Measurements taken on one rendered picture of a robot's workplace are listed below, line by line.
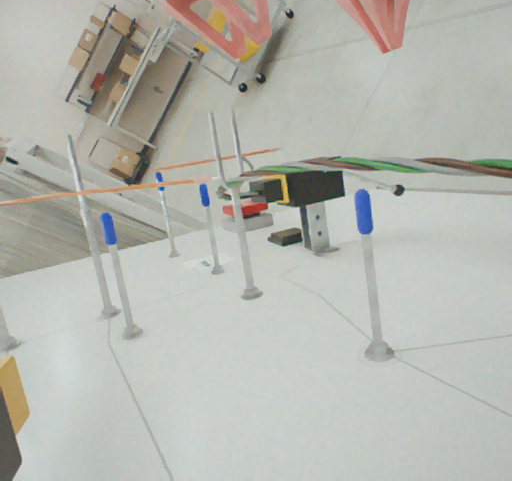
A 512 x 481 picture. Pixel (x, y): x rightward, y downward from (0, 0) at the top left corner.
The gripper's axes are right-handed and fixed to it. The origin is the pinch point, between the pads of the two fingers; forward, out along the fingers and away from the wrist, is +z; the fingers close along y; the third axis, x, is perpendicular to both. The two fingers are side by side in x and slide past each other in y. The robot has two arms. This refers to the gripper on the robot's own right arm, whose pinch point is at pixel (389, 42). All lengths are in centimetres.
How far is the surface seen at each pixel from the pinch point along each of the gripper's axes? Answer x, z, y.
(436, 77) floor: 140, 16, -131
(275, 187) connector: -17.8, 9.0, 1.2
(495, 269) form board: -9.8, 18.0, 15.7
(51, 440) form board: -38.8, 12.6, 16.6
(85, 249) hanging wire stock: -38, 19, -73
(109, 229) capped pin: -32.6, 6.0, 7.7
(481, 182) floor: 101, 55, -82
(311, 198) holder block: -14.8, 11.2, 1.6
